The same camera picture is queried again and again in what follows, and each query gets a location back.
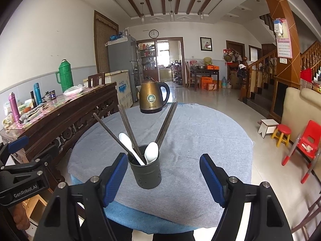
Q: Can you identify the framed wall picture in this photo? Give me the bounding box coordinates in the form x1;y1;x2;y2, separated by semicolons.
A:
200;37;213;52

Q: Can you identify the carved wooden sideboard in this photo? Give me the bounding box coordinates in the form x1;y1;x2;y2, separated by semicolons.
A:
0;82;120;231

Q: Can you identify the green thermos flask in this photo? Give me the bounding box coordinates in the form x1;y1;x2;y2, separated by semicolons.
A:
55;60;75;93

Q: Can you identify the brown curtain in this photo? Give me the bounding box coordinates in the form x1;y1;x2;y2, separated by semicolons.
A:
94;10;119;75

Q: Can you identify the orange printed carton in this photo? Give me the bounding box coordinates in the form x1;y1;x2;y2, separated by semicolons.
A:
201;77;220;91

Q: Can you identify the grey refrigerator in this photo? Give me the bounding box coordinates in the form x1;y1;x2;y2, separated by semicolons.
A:
105;36;145;101

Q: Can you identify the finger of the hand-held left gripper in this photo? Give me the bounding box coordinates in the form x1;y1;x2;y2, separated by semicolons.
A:
33;144;60;164
0;135;29;167

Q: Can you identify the dark wooden chair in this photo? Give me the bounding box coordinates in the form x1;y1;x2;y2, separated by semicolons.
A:
88;72;106;88

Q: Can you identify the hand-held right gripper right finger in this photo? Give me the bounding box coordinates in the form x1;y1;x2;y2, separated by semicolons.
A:
200;153;294;241

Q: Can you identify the pink insulated bottle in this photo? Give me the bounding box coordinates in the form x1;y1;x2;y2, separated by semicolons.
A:
8;92;21;124

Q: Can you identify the dark wooden dining table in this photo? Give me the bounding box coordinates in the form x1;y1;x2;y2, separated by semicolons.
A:
187;68;220;91

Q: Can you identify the grey-blue tablecloth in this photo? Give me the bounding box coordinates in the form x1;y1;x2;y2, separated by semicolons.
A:
68;103;255;228

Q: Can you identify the pile of colourful paper bags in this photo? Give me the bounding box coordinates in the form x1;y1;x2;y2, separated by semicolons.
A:
300;67;321;91

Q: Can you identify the red plastic child chair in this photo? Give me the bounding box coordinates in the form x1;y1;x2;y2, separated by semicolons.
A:
281;120;321;184

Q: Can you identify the checkered plastic table cover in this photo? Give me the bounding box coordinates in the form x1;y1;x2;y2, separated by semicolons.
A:
4;85;112;130

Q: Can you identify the wooden stair railing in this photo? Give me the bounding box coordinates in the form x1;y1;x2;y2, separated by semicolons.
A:
239;40;321;103

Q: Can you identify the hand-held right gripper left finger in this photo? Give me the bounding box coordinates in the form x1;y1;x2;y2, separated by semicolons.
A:
33;153;129;241

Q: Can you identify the bronze electric kettle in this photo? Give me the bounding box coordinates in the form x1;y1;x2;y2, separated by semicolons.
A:
139;77;171;114

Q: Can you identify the grey metal utensil holder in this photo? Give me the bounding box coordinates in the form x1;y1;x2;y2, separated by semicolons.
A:
128;144;161;189

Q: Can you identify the beige sofa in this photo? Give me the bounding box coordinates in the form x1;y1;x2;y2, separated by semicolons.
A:
282;87;321;153

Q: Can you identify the red and yellow stool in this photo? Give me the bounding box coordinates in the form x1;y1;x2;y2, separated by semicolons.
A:
270;124;292;148

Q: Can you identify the white chest freezer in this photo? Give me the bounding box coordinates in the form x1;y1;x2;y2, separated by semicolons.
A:
83;70;133;109

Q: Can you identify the white ceramic spoon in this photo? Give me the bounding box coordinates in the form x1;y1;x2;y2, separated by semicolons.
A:
145;142;159;164
119;133;146;166

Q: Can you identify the pink wall calendar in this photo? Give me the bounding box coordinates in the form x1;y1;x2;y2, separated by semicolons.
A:
273;18;294;59

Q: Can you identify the small white stool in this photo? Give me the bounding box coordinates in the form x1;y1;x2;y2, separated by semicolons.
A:
257;119;279;139

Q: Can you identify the teal insulated bottle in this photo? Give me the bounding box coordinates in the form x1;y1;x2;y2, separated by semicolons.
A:
34;82;43;106

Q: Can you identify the dark brown chopstick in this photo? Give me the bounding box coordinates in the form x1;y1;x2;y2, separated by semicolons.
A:
117;105;144;162
121;104;147;162
93;112;131;156
154;102;175;145
157;102;179;145

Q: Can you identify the clear plastic bag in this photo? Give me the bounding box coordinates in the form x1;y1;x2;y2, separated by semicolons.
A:
63;85;83;96

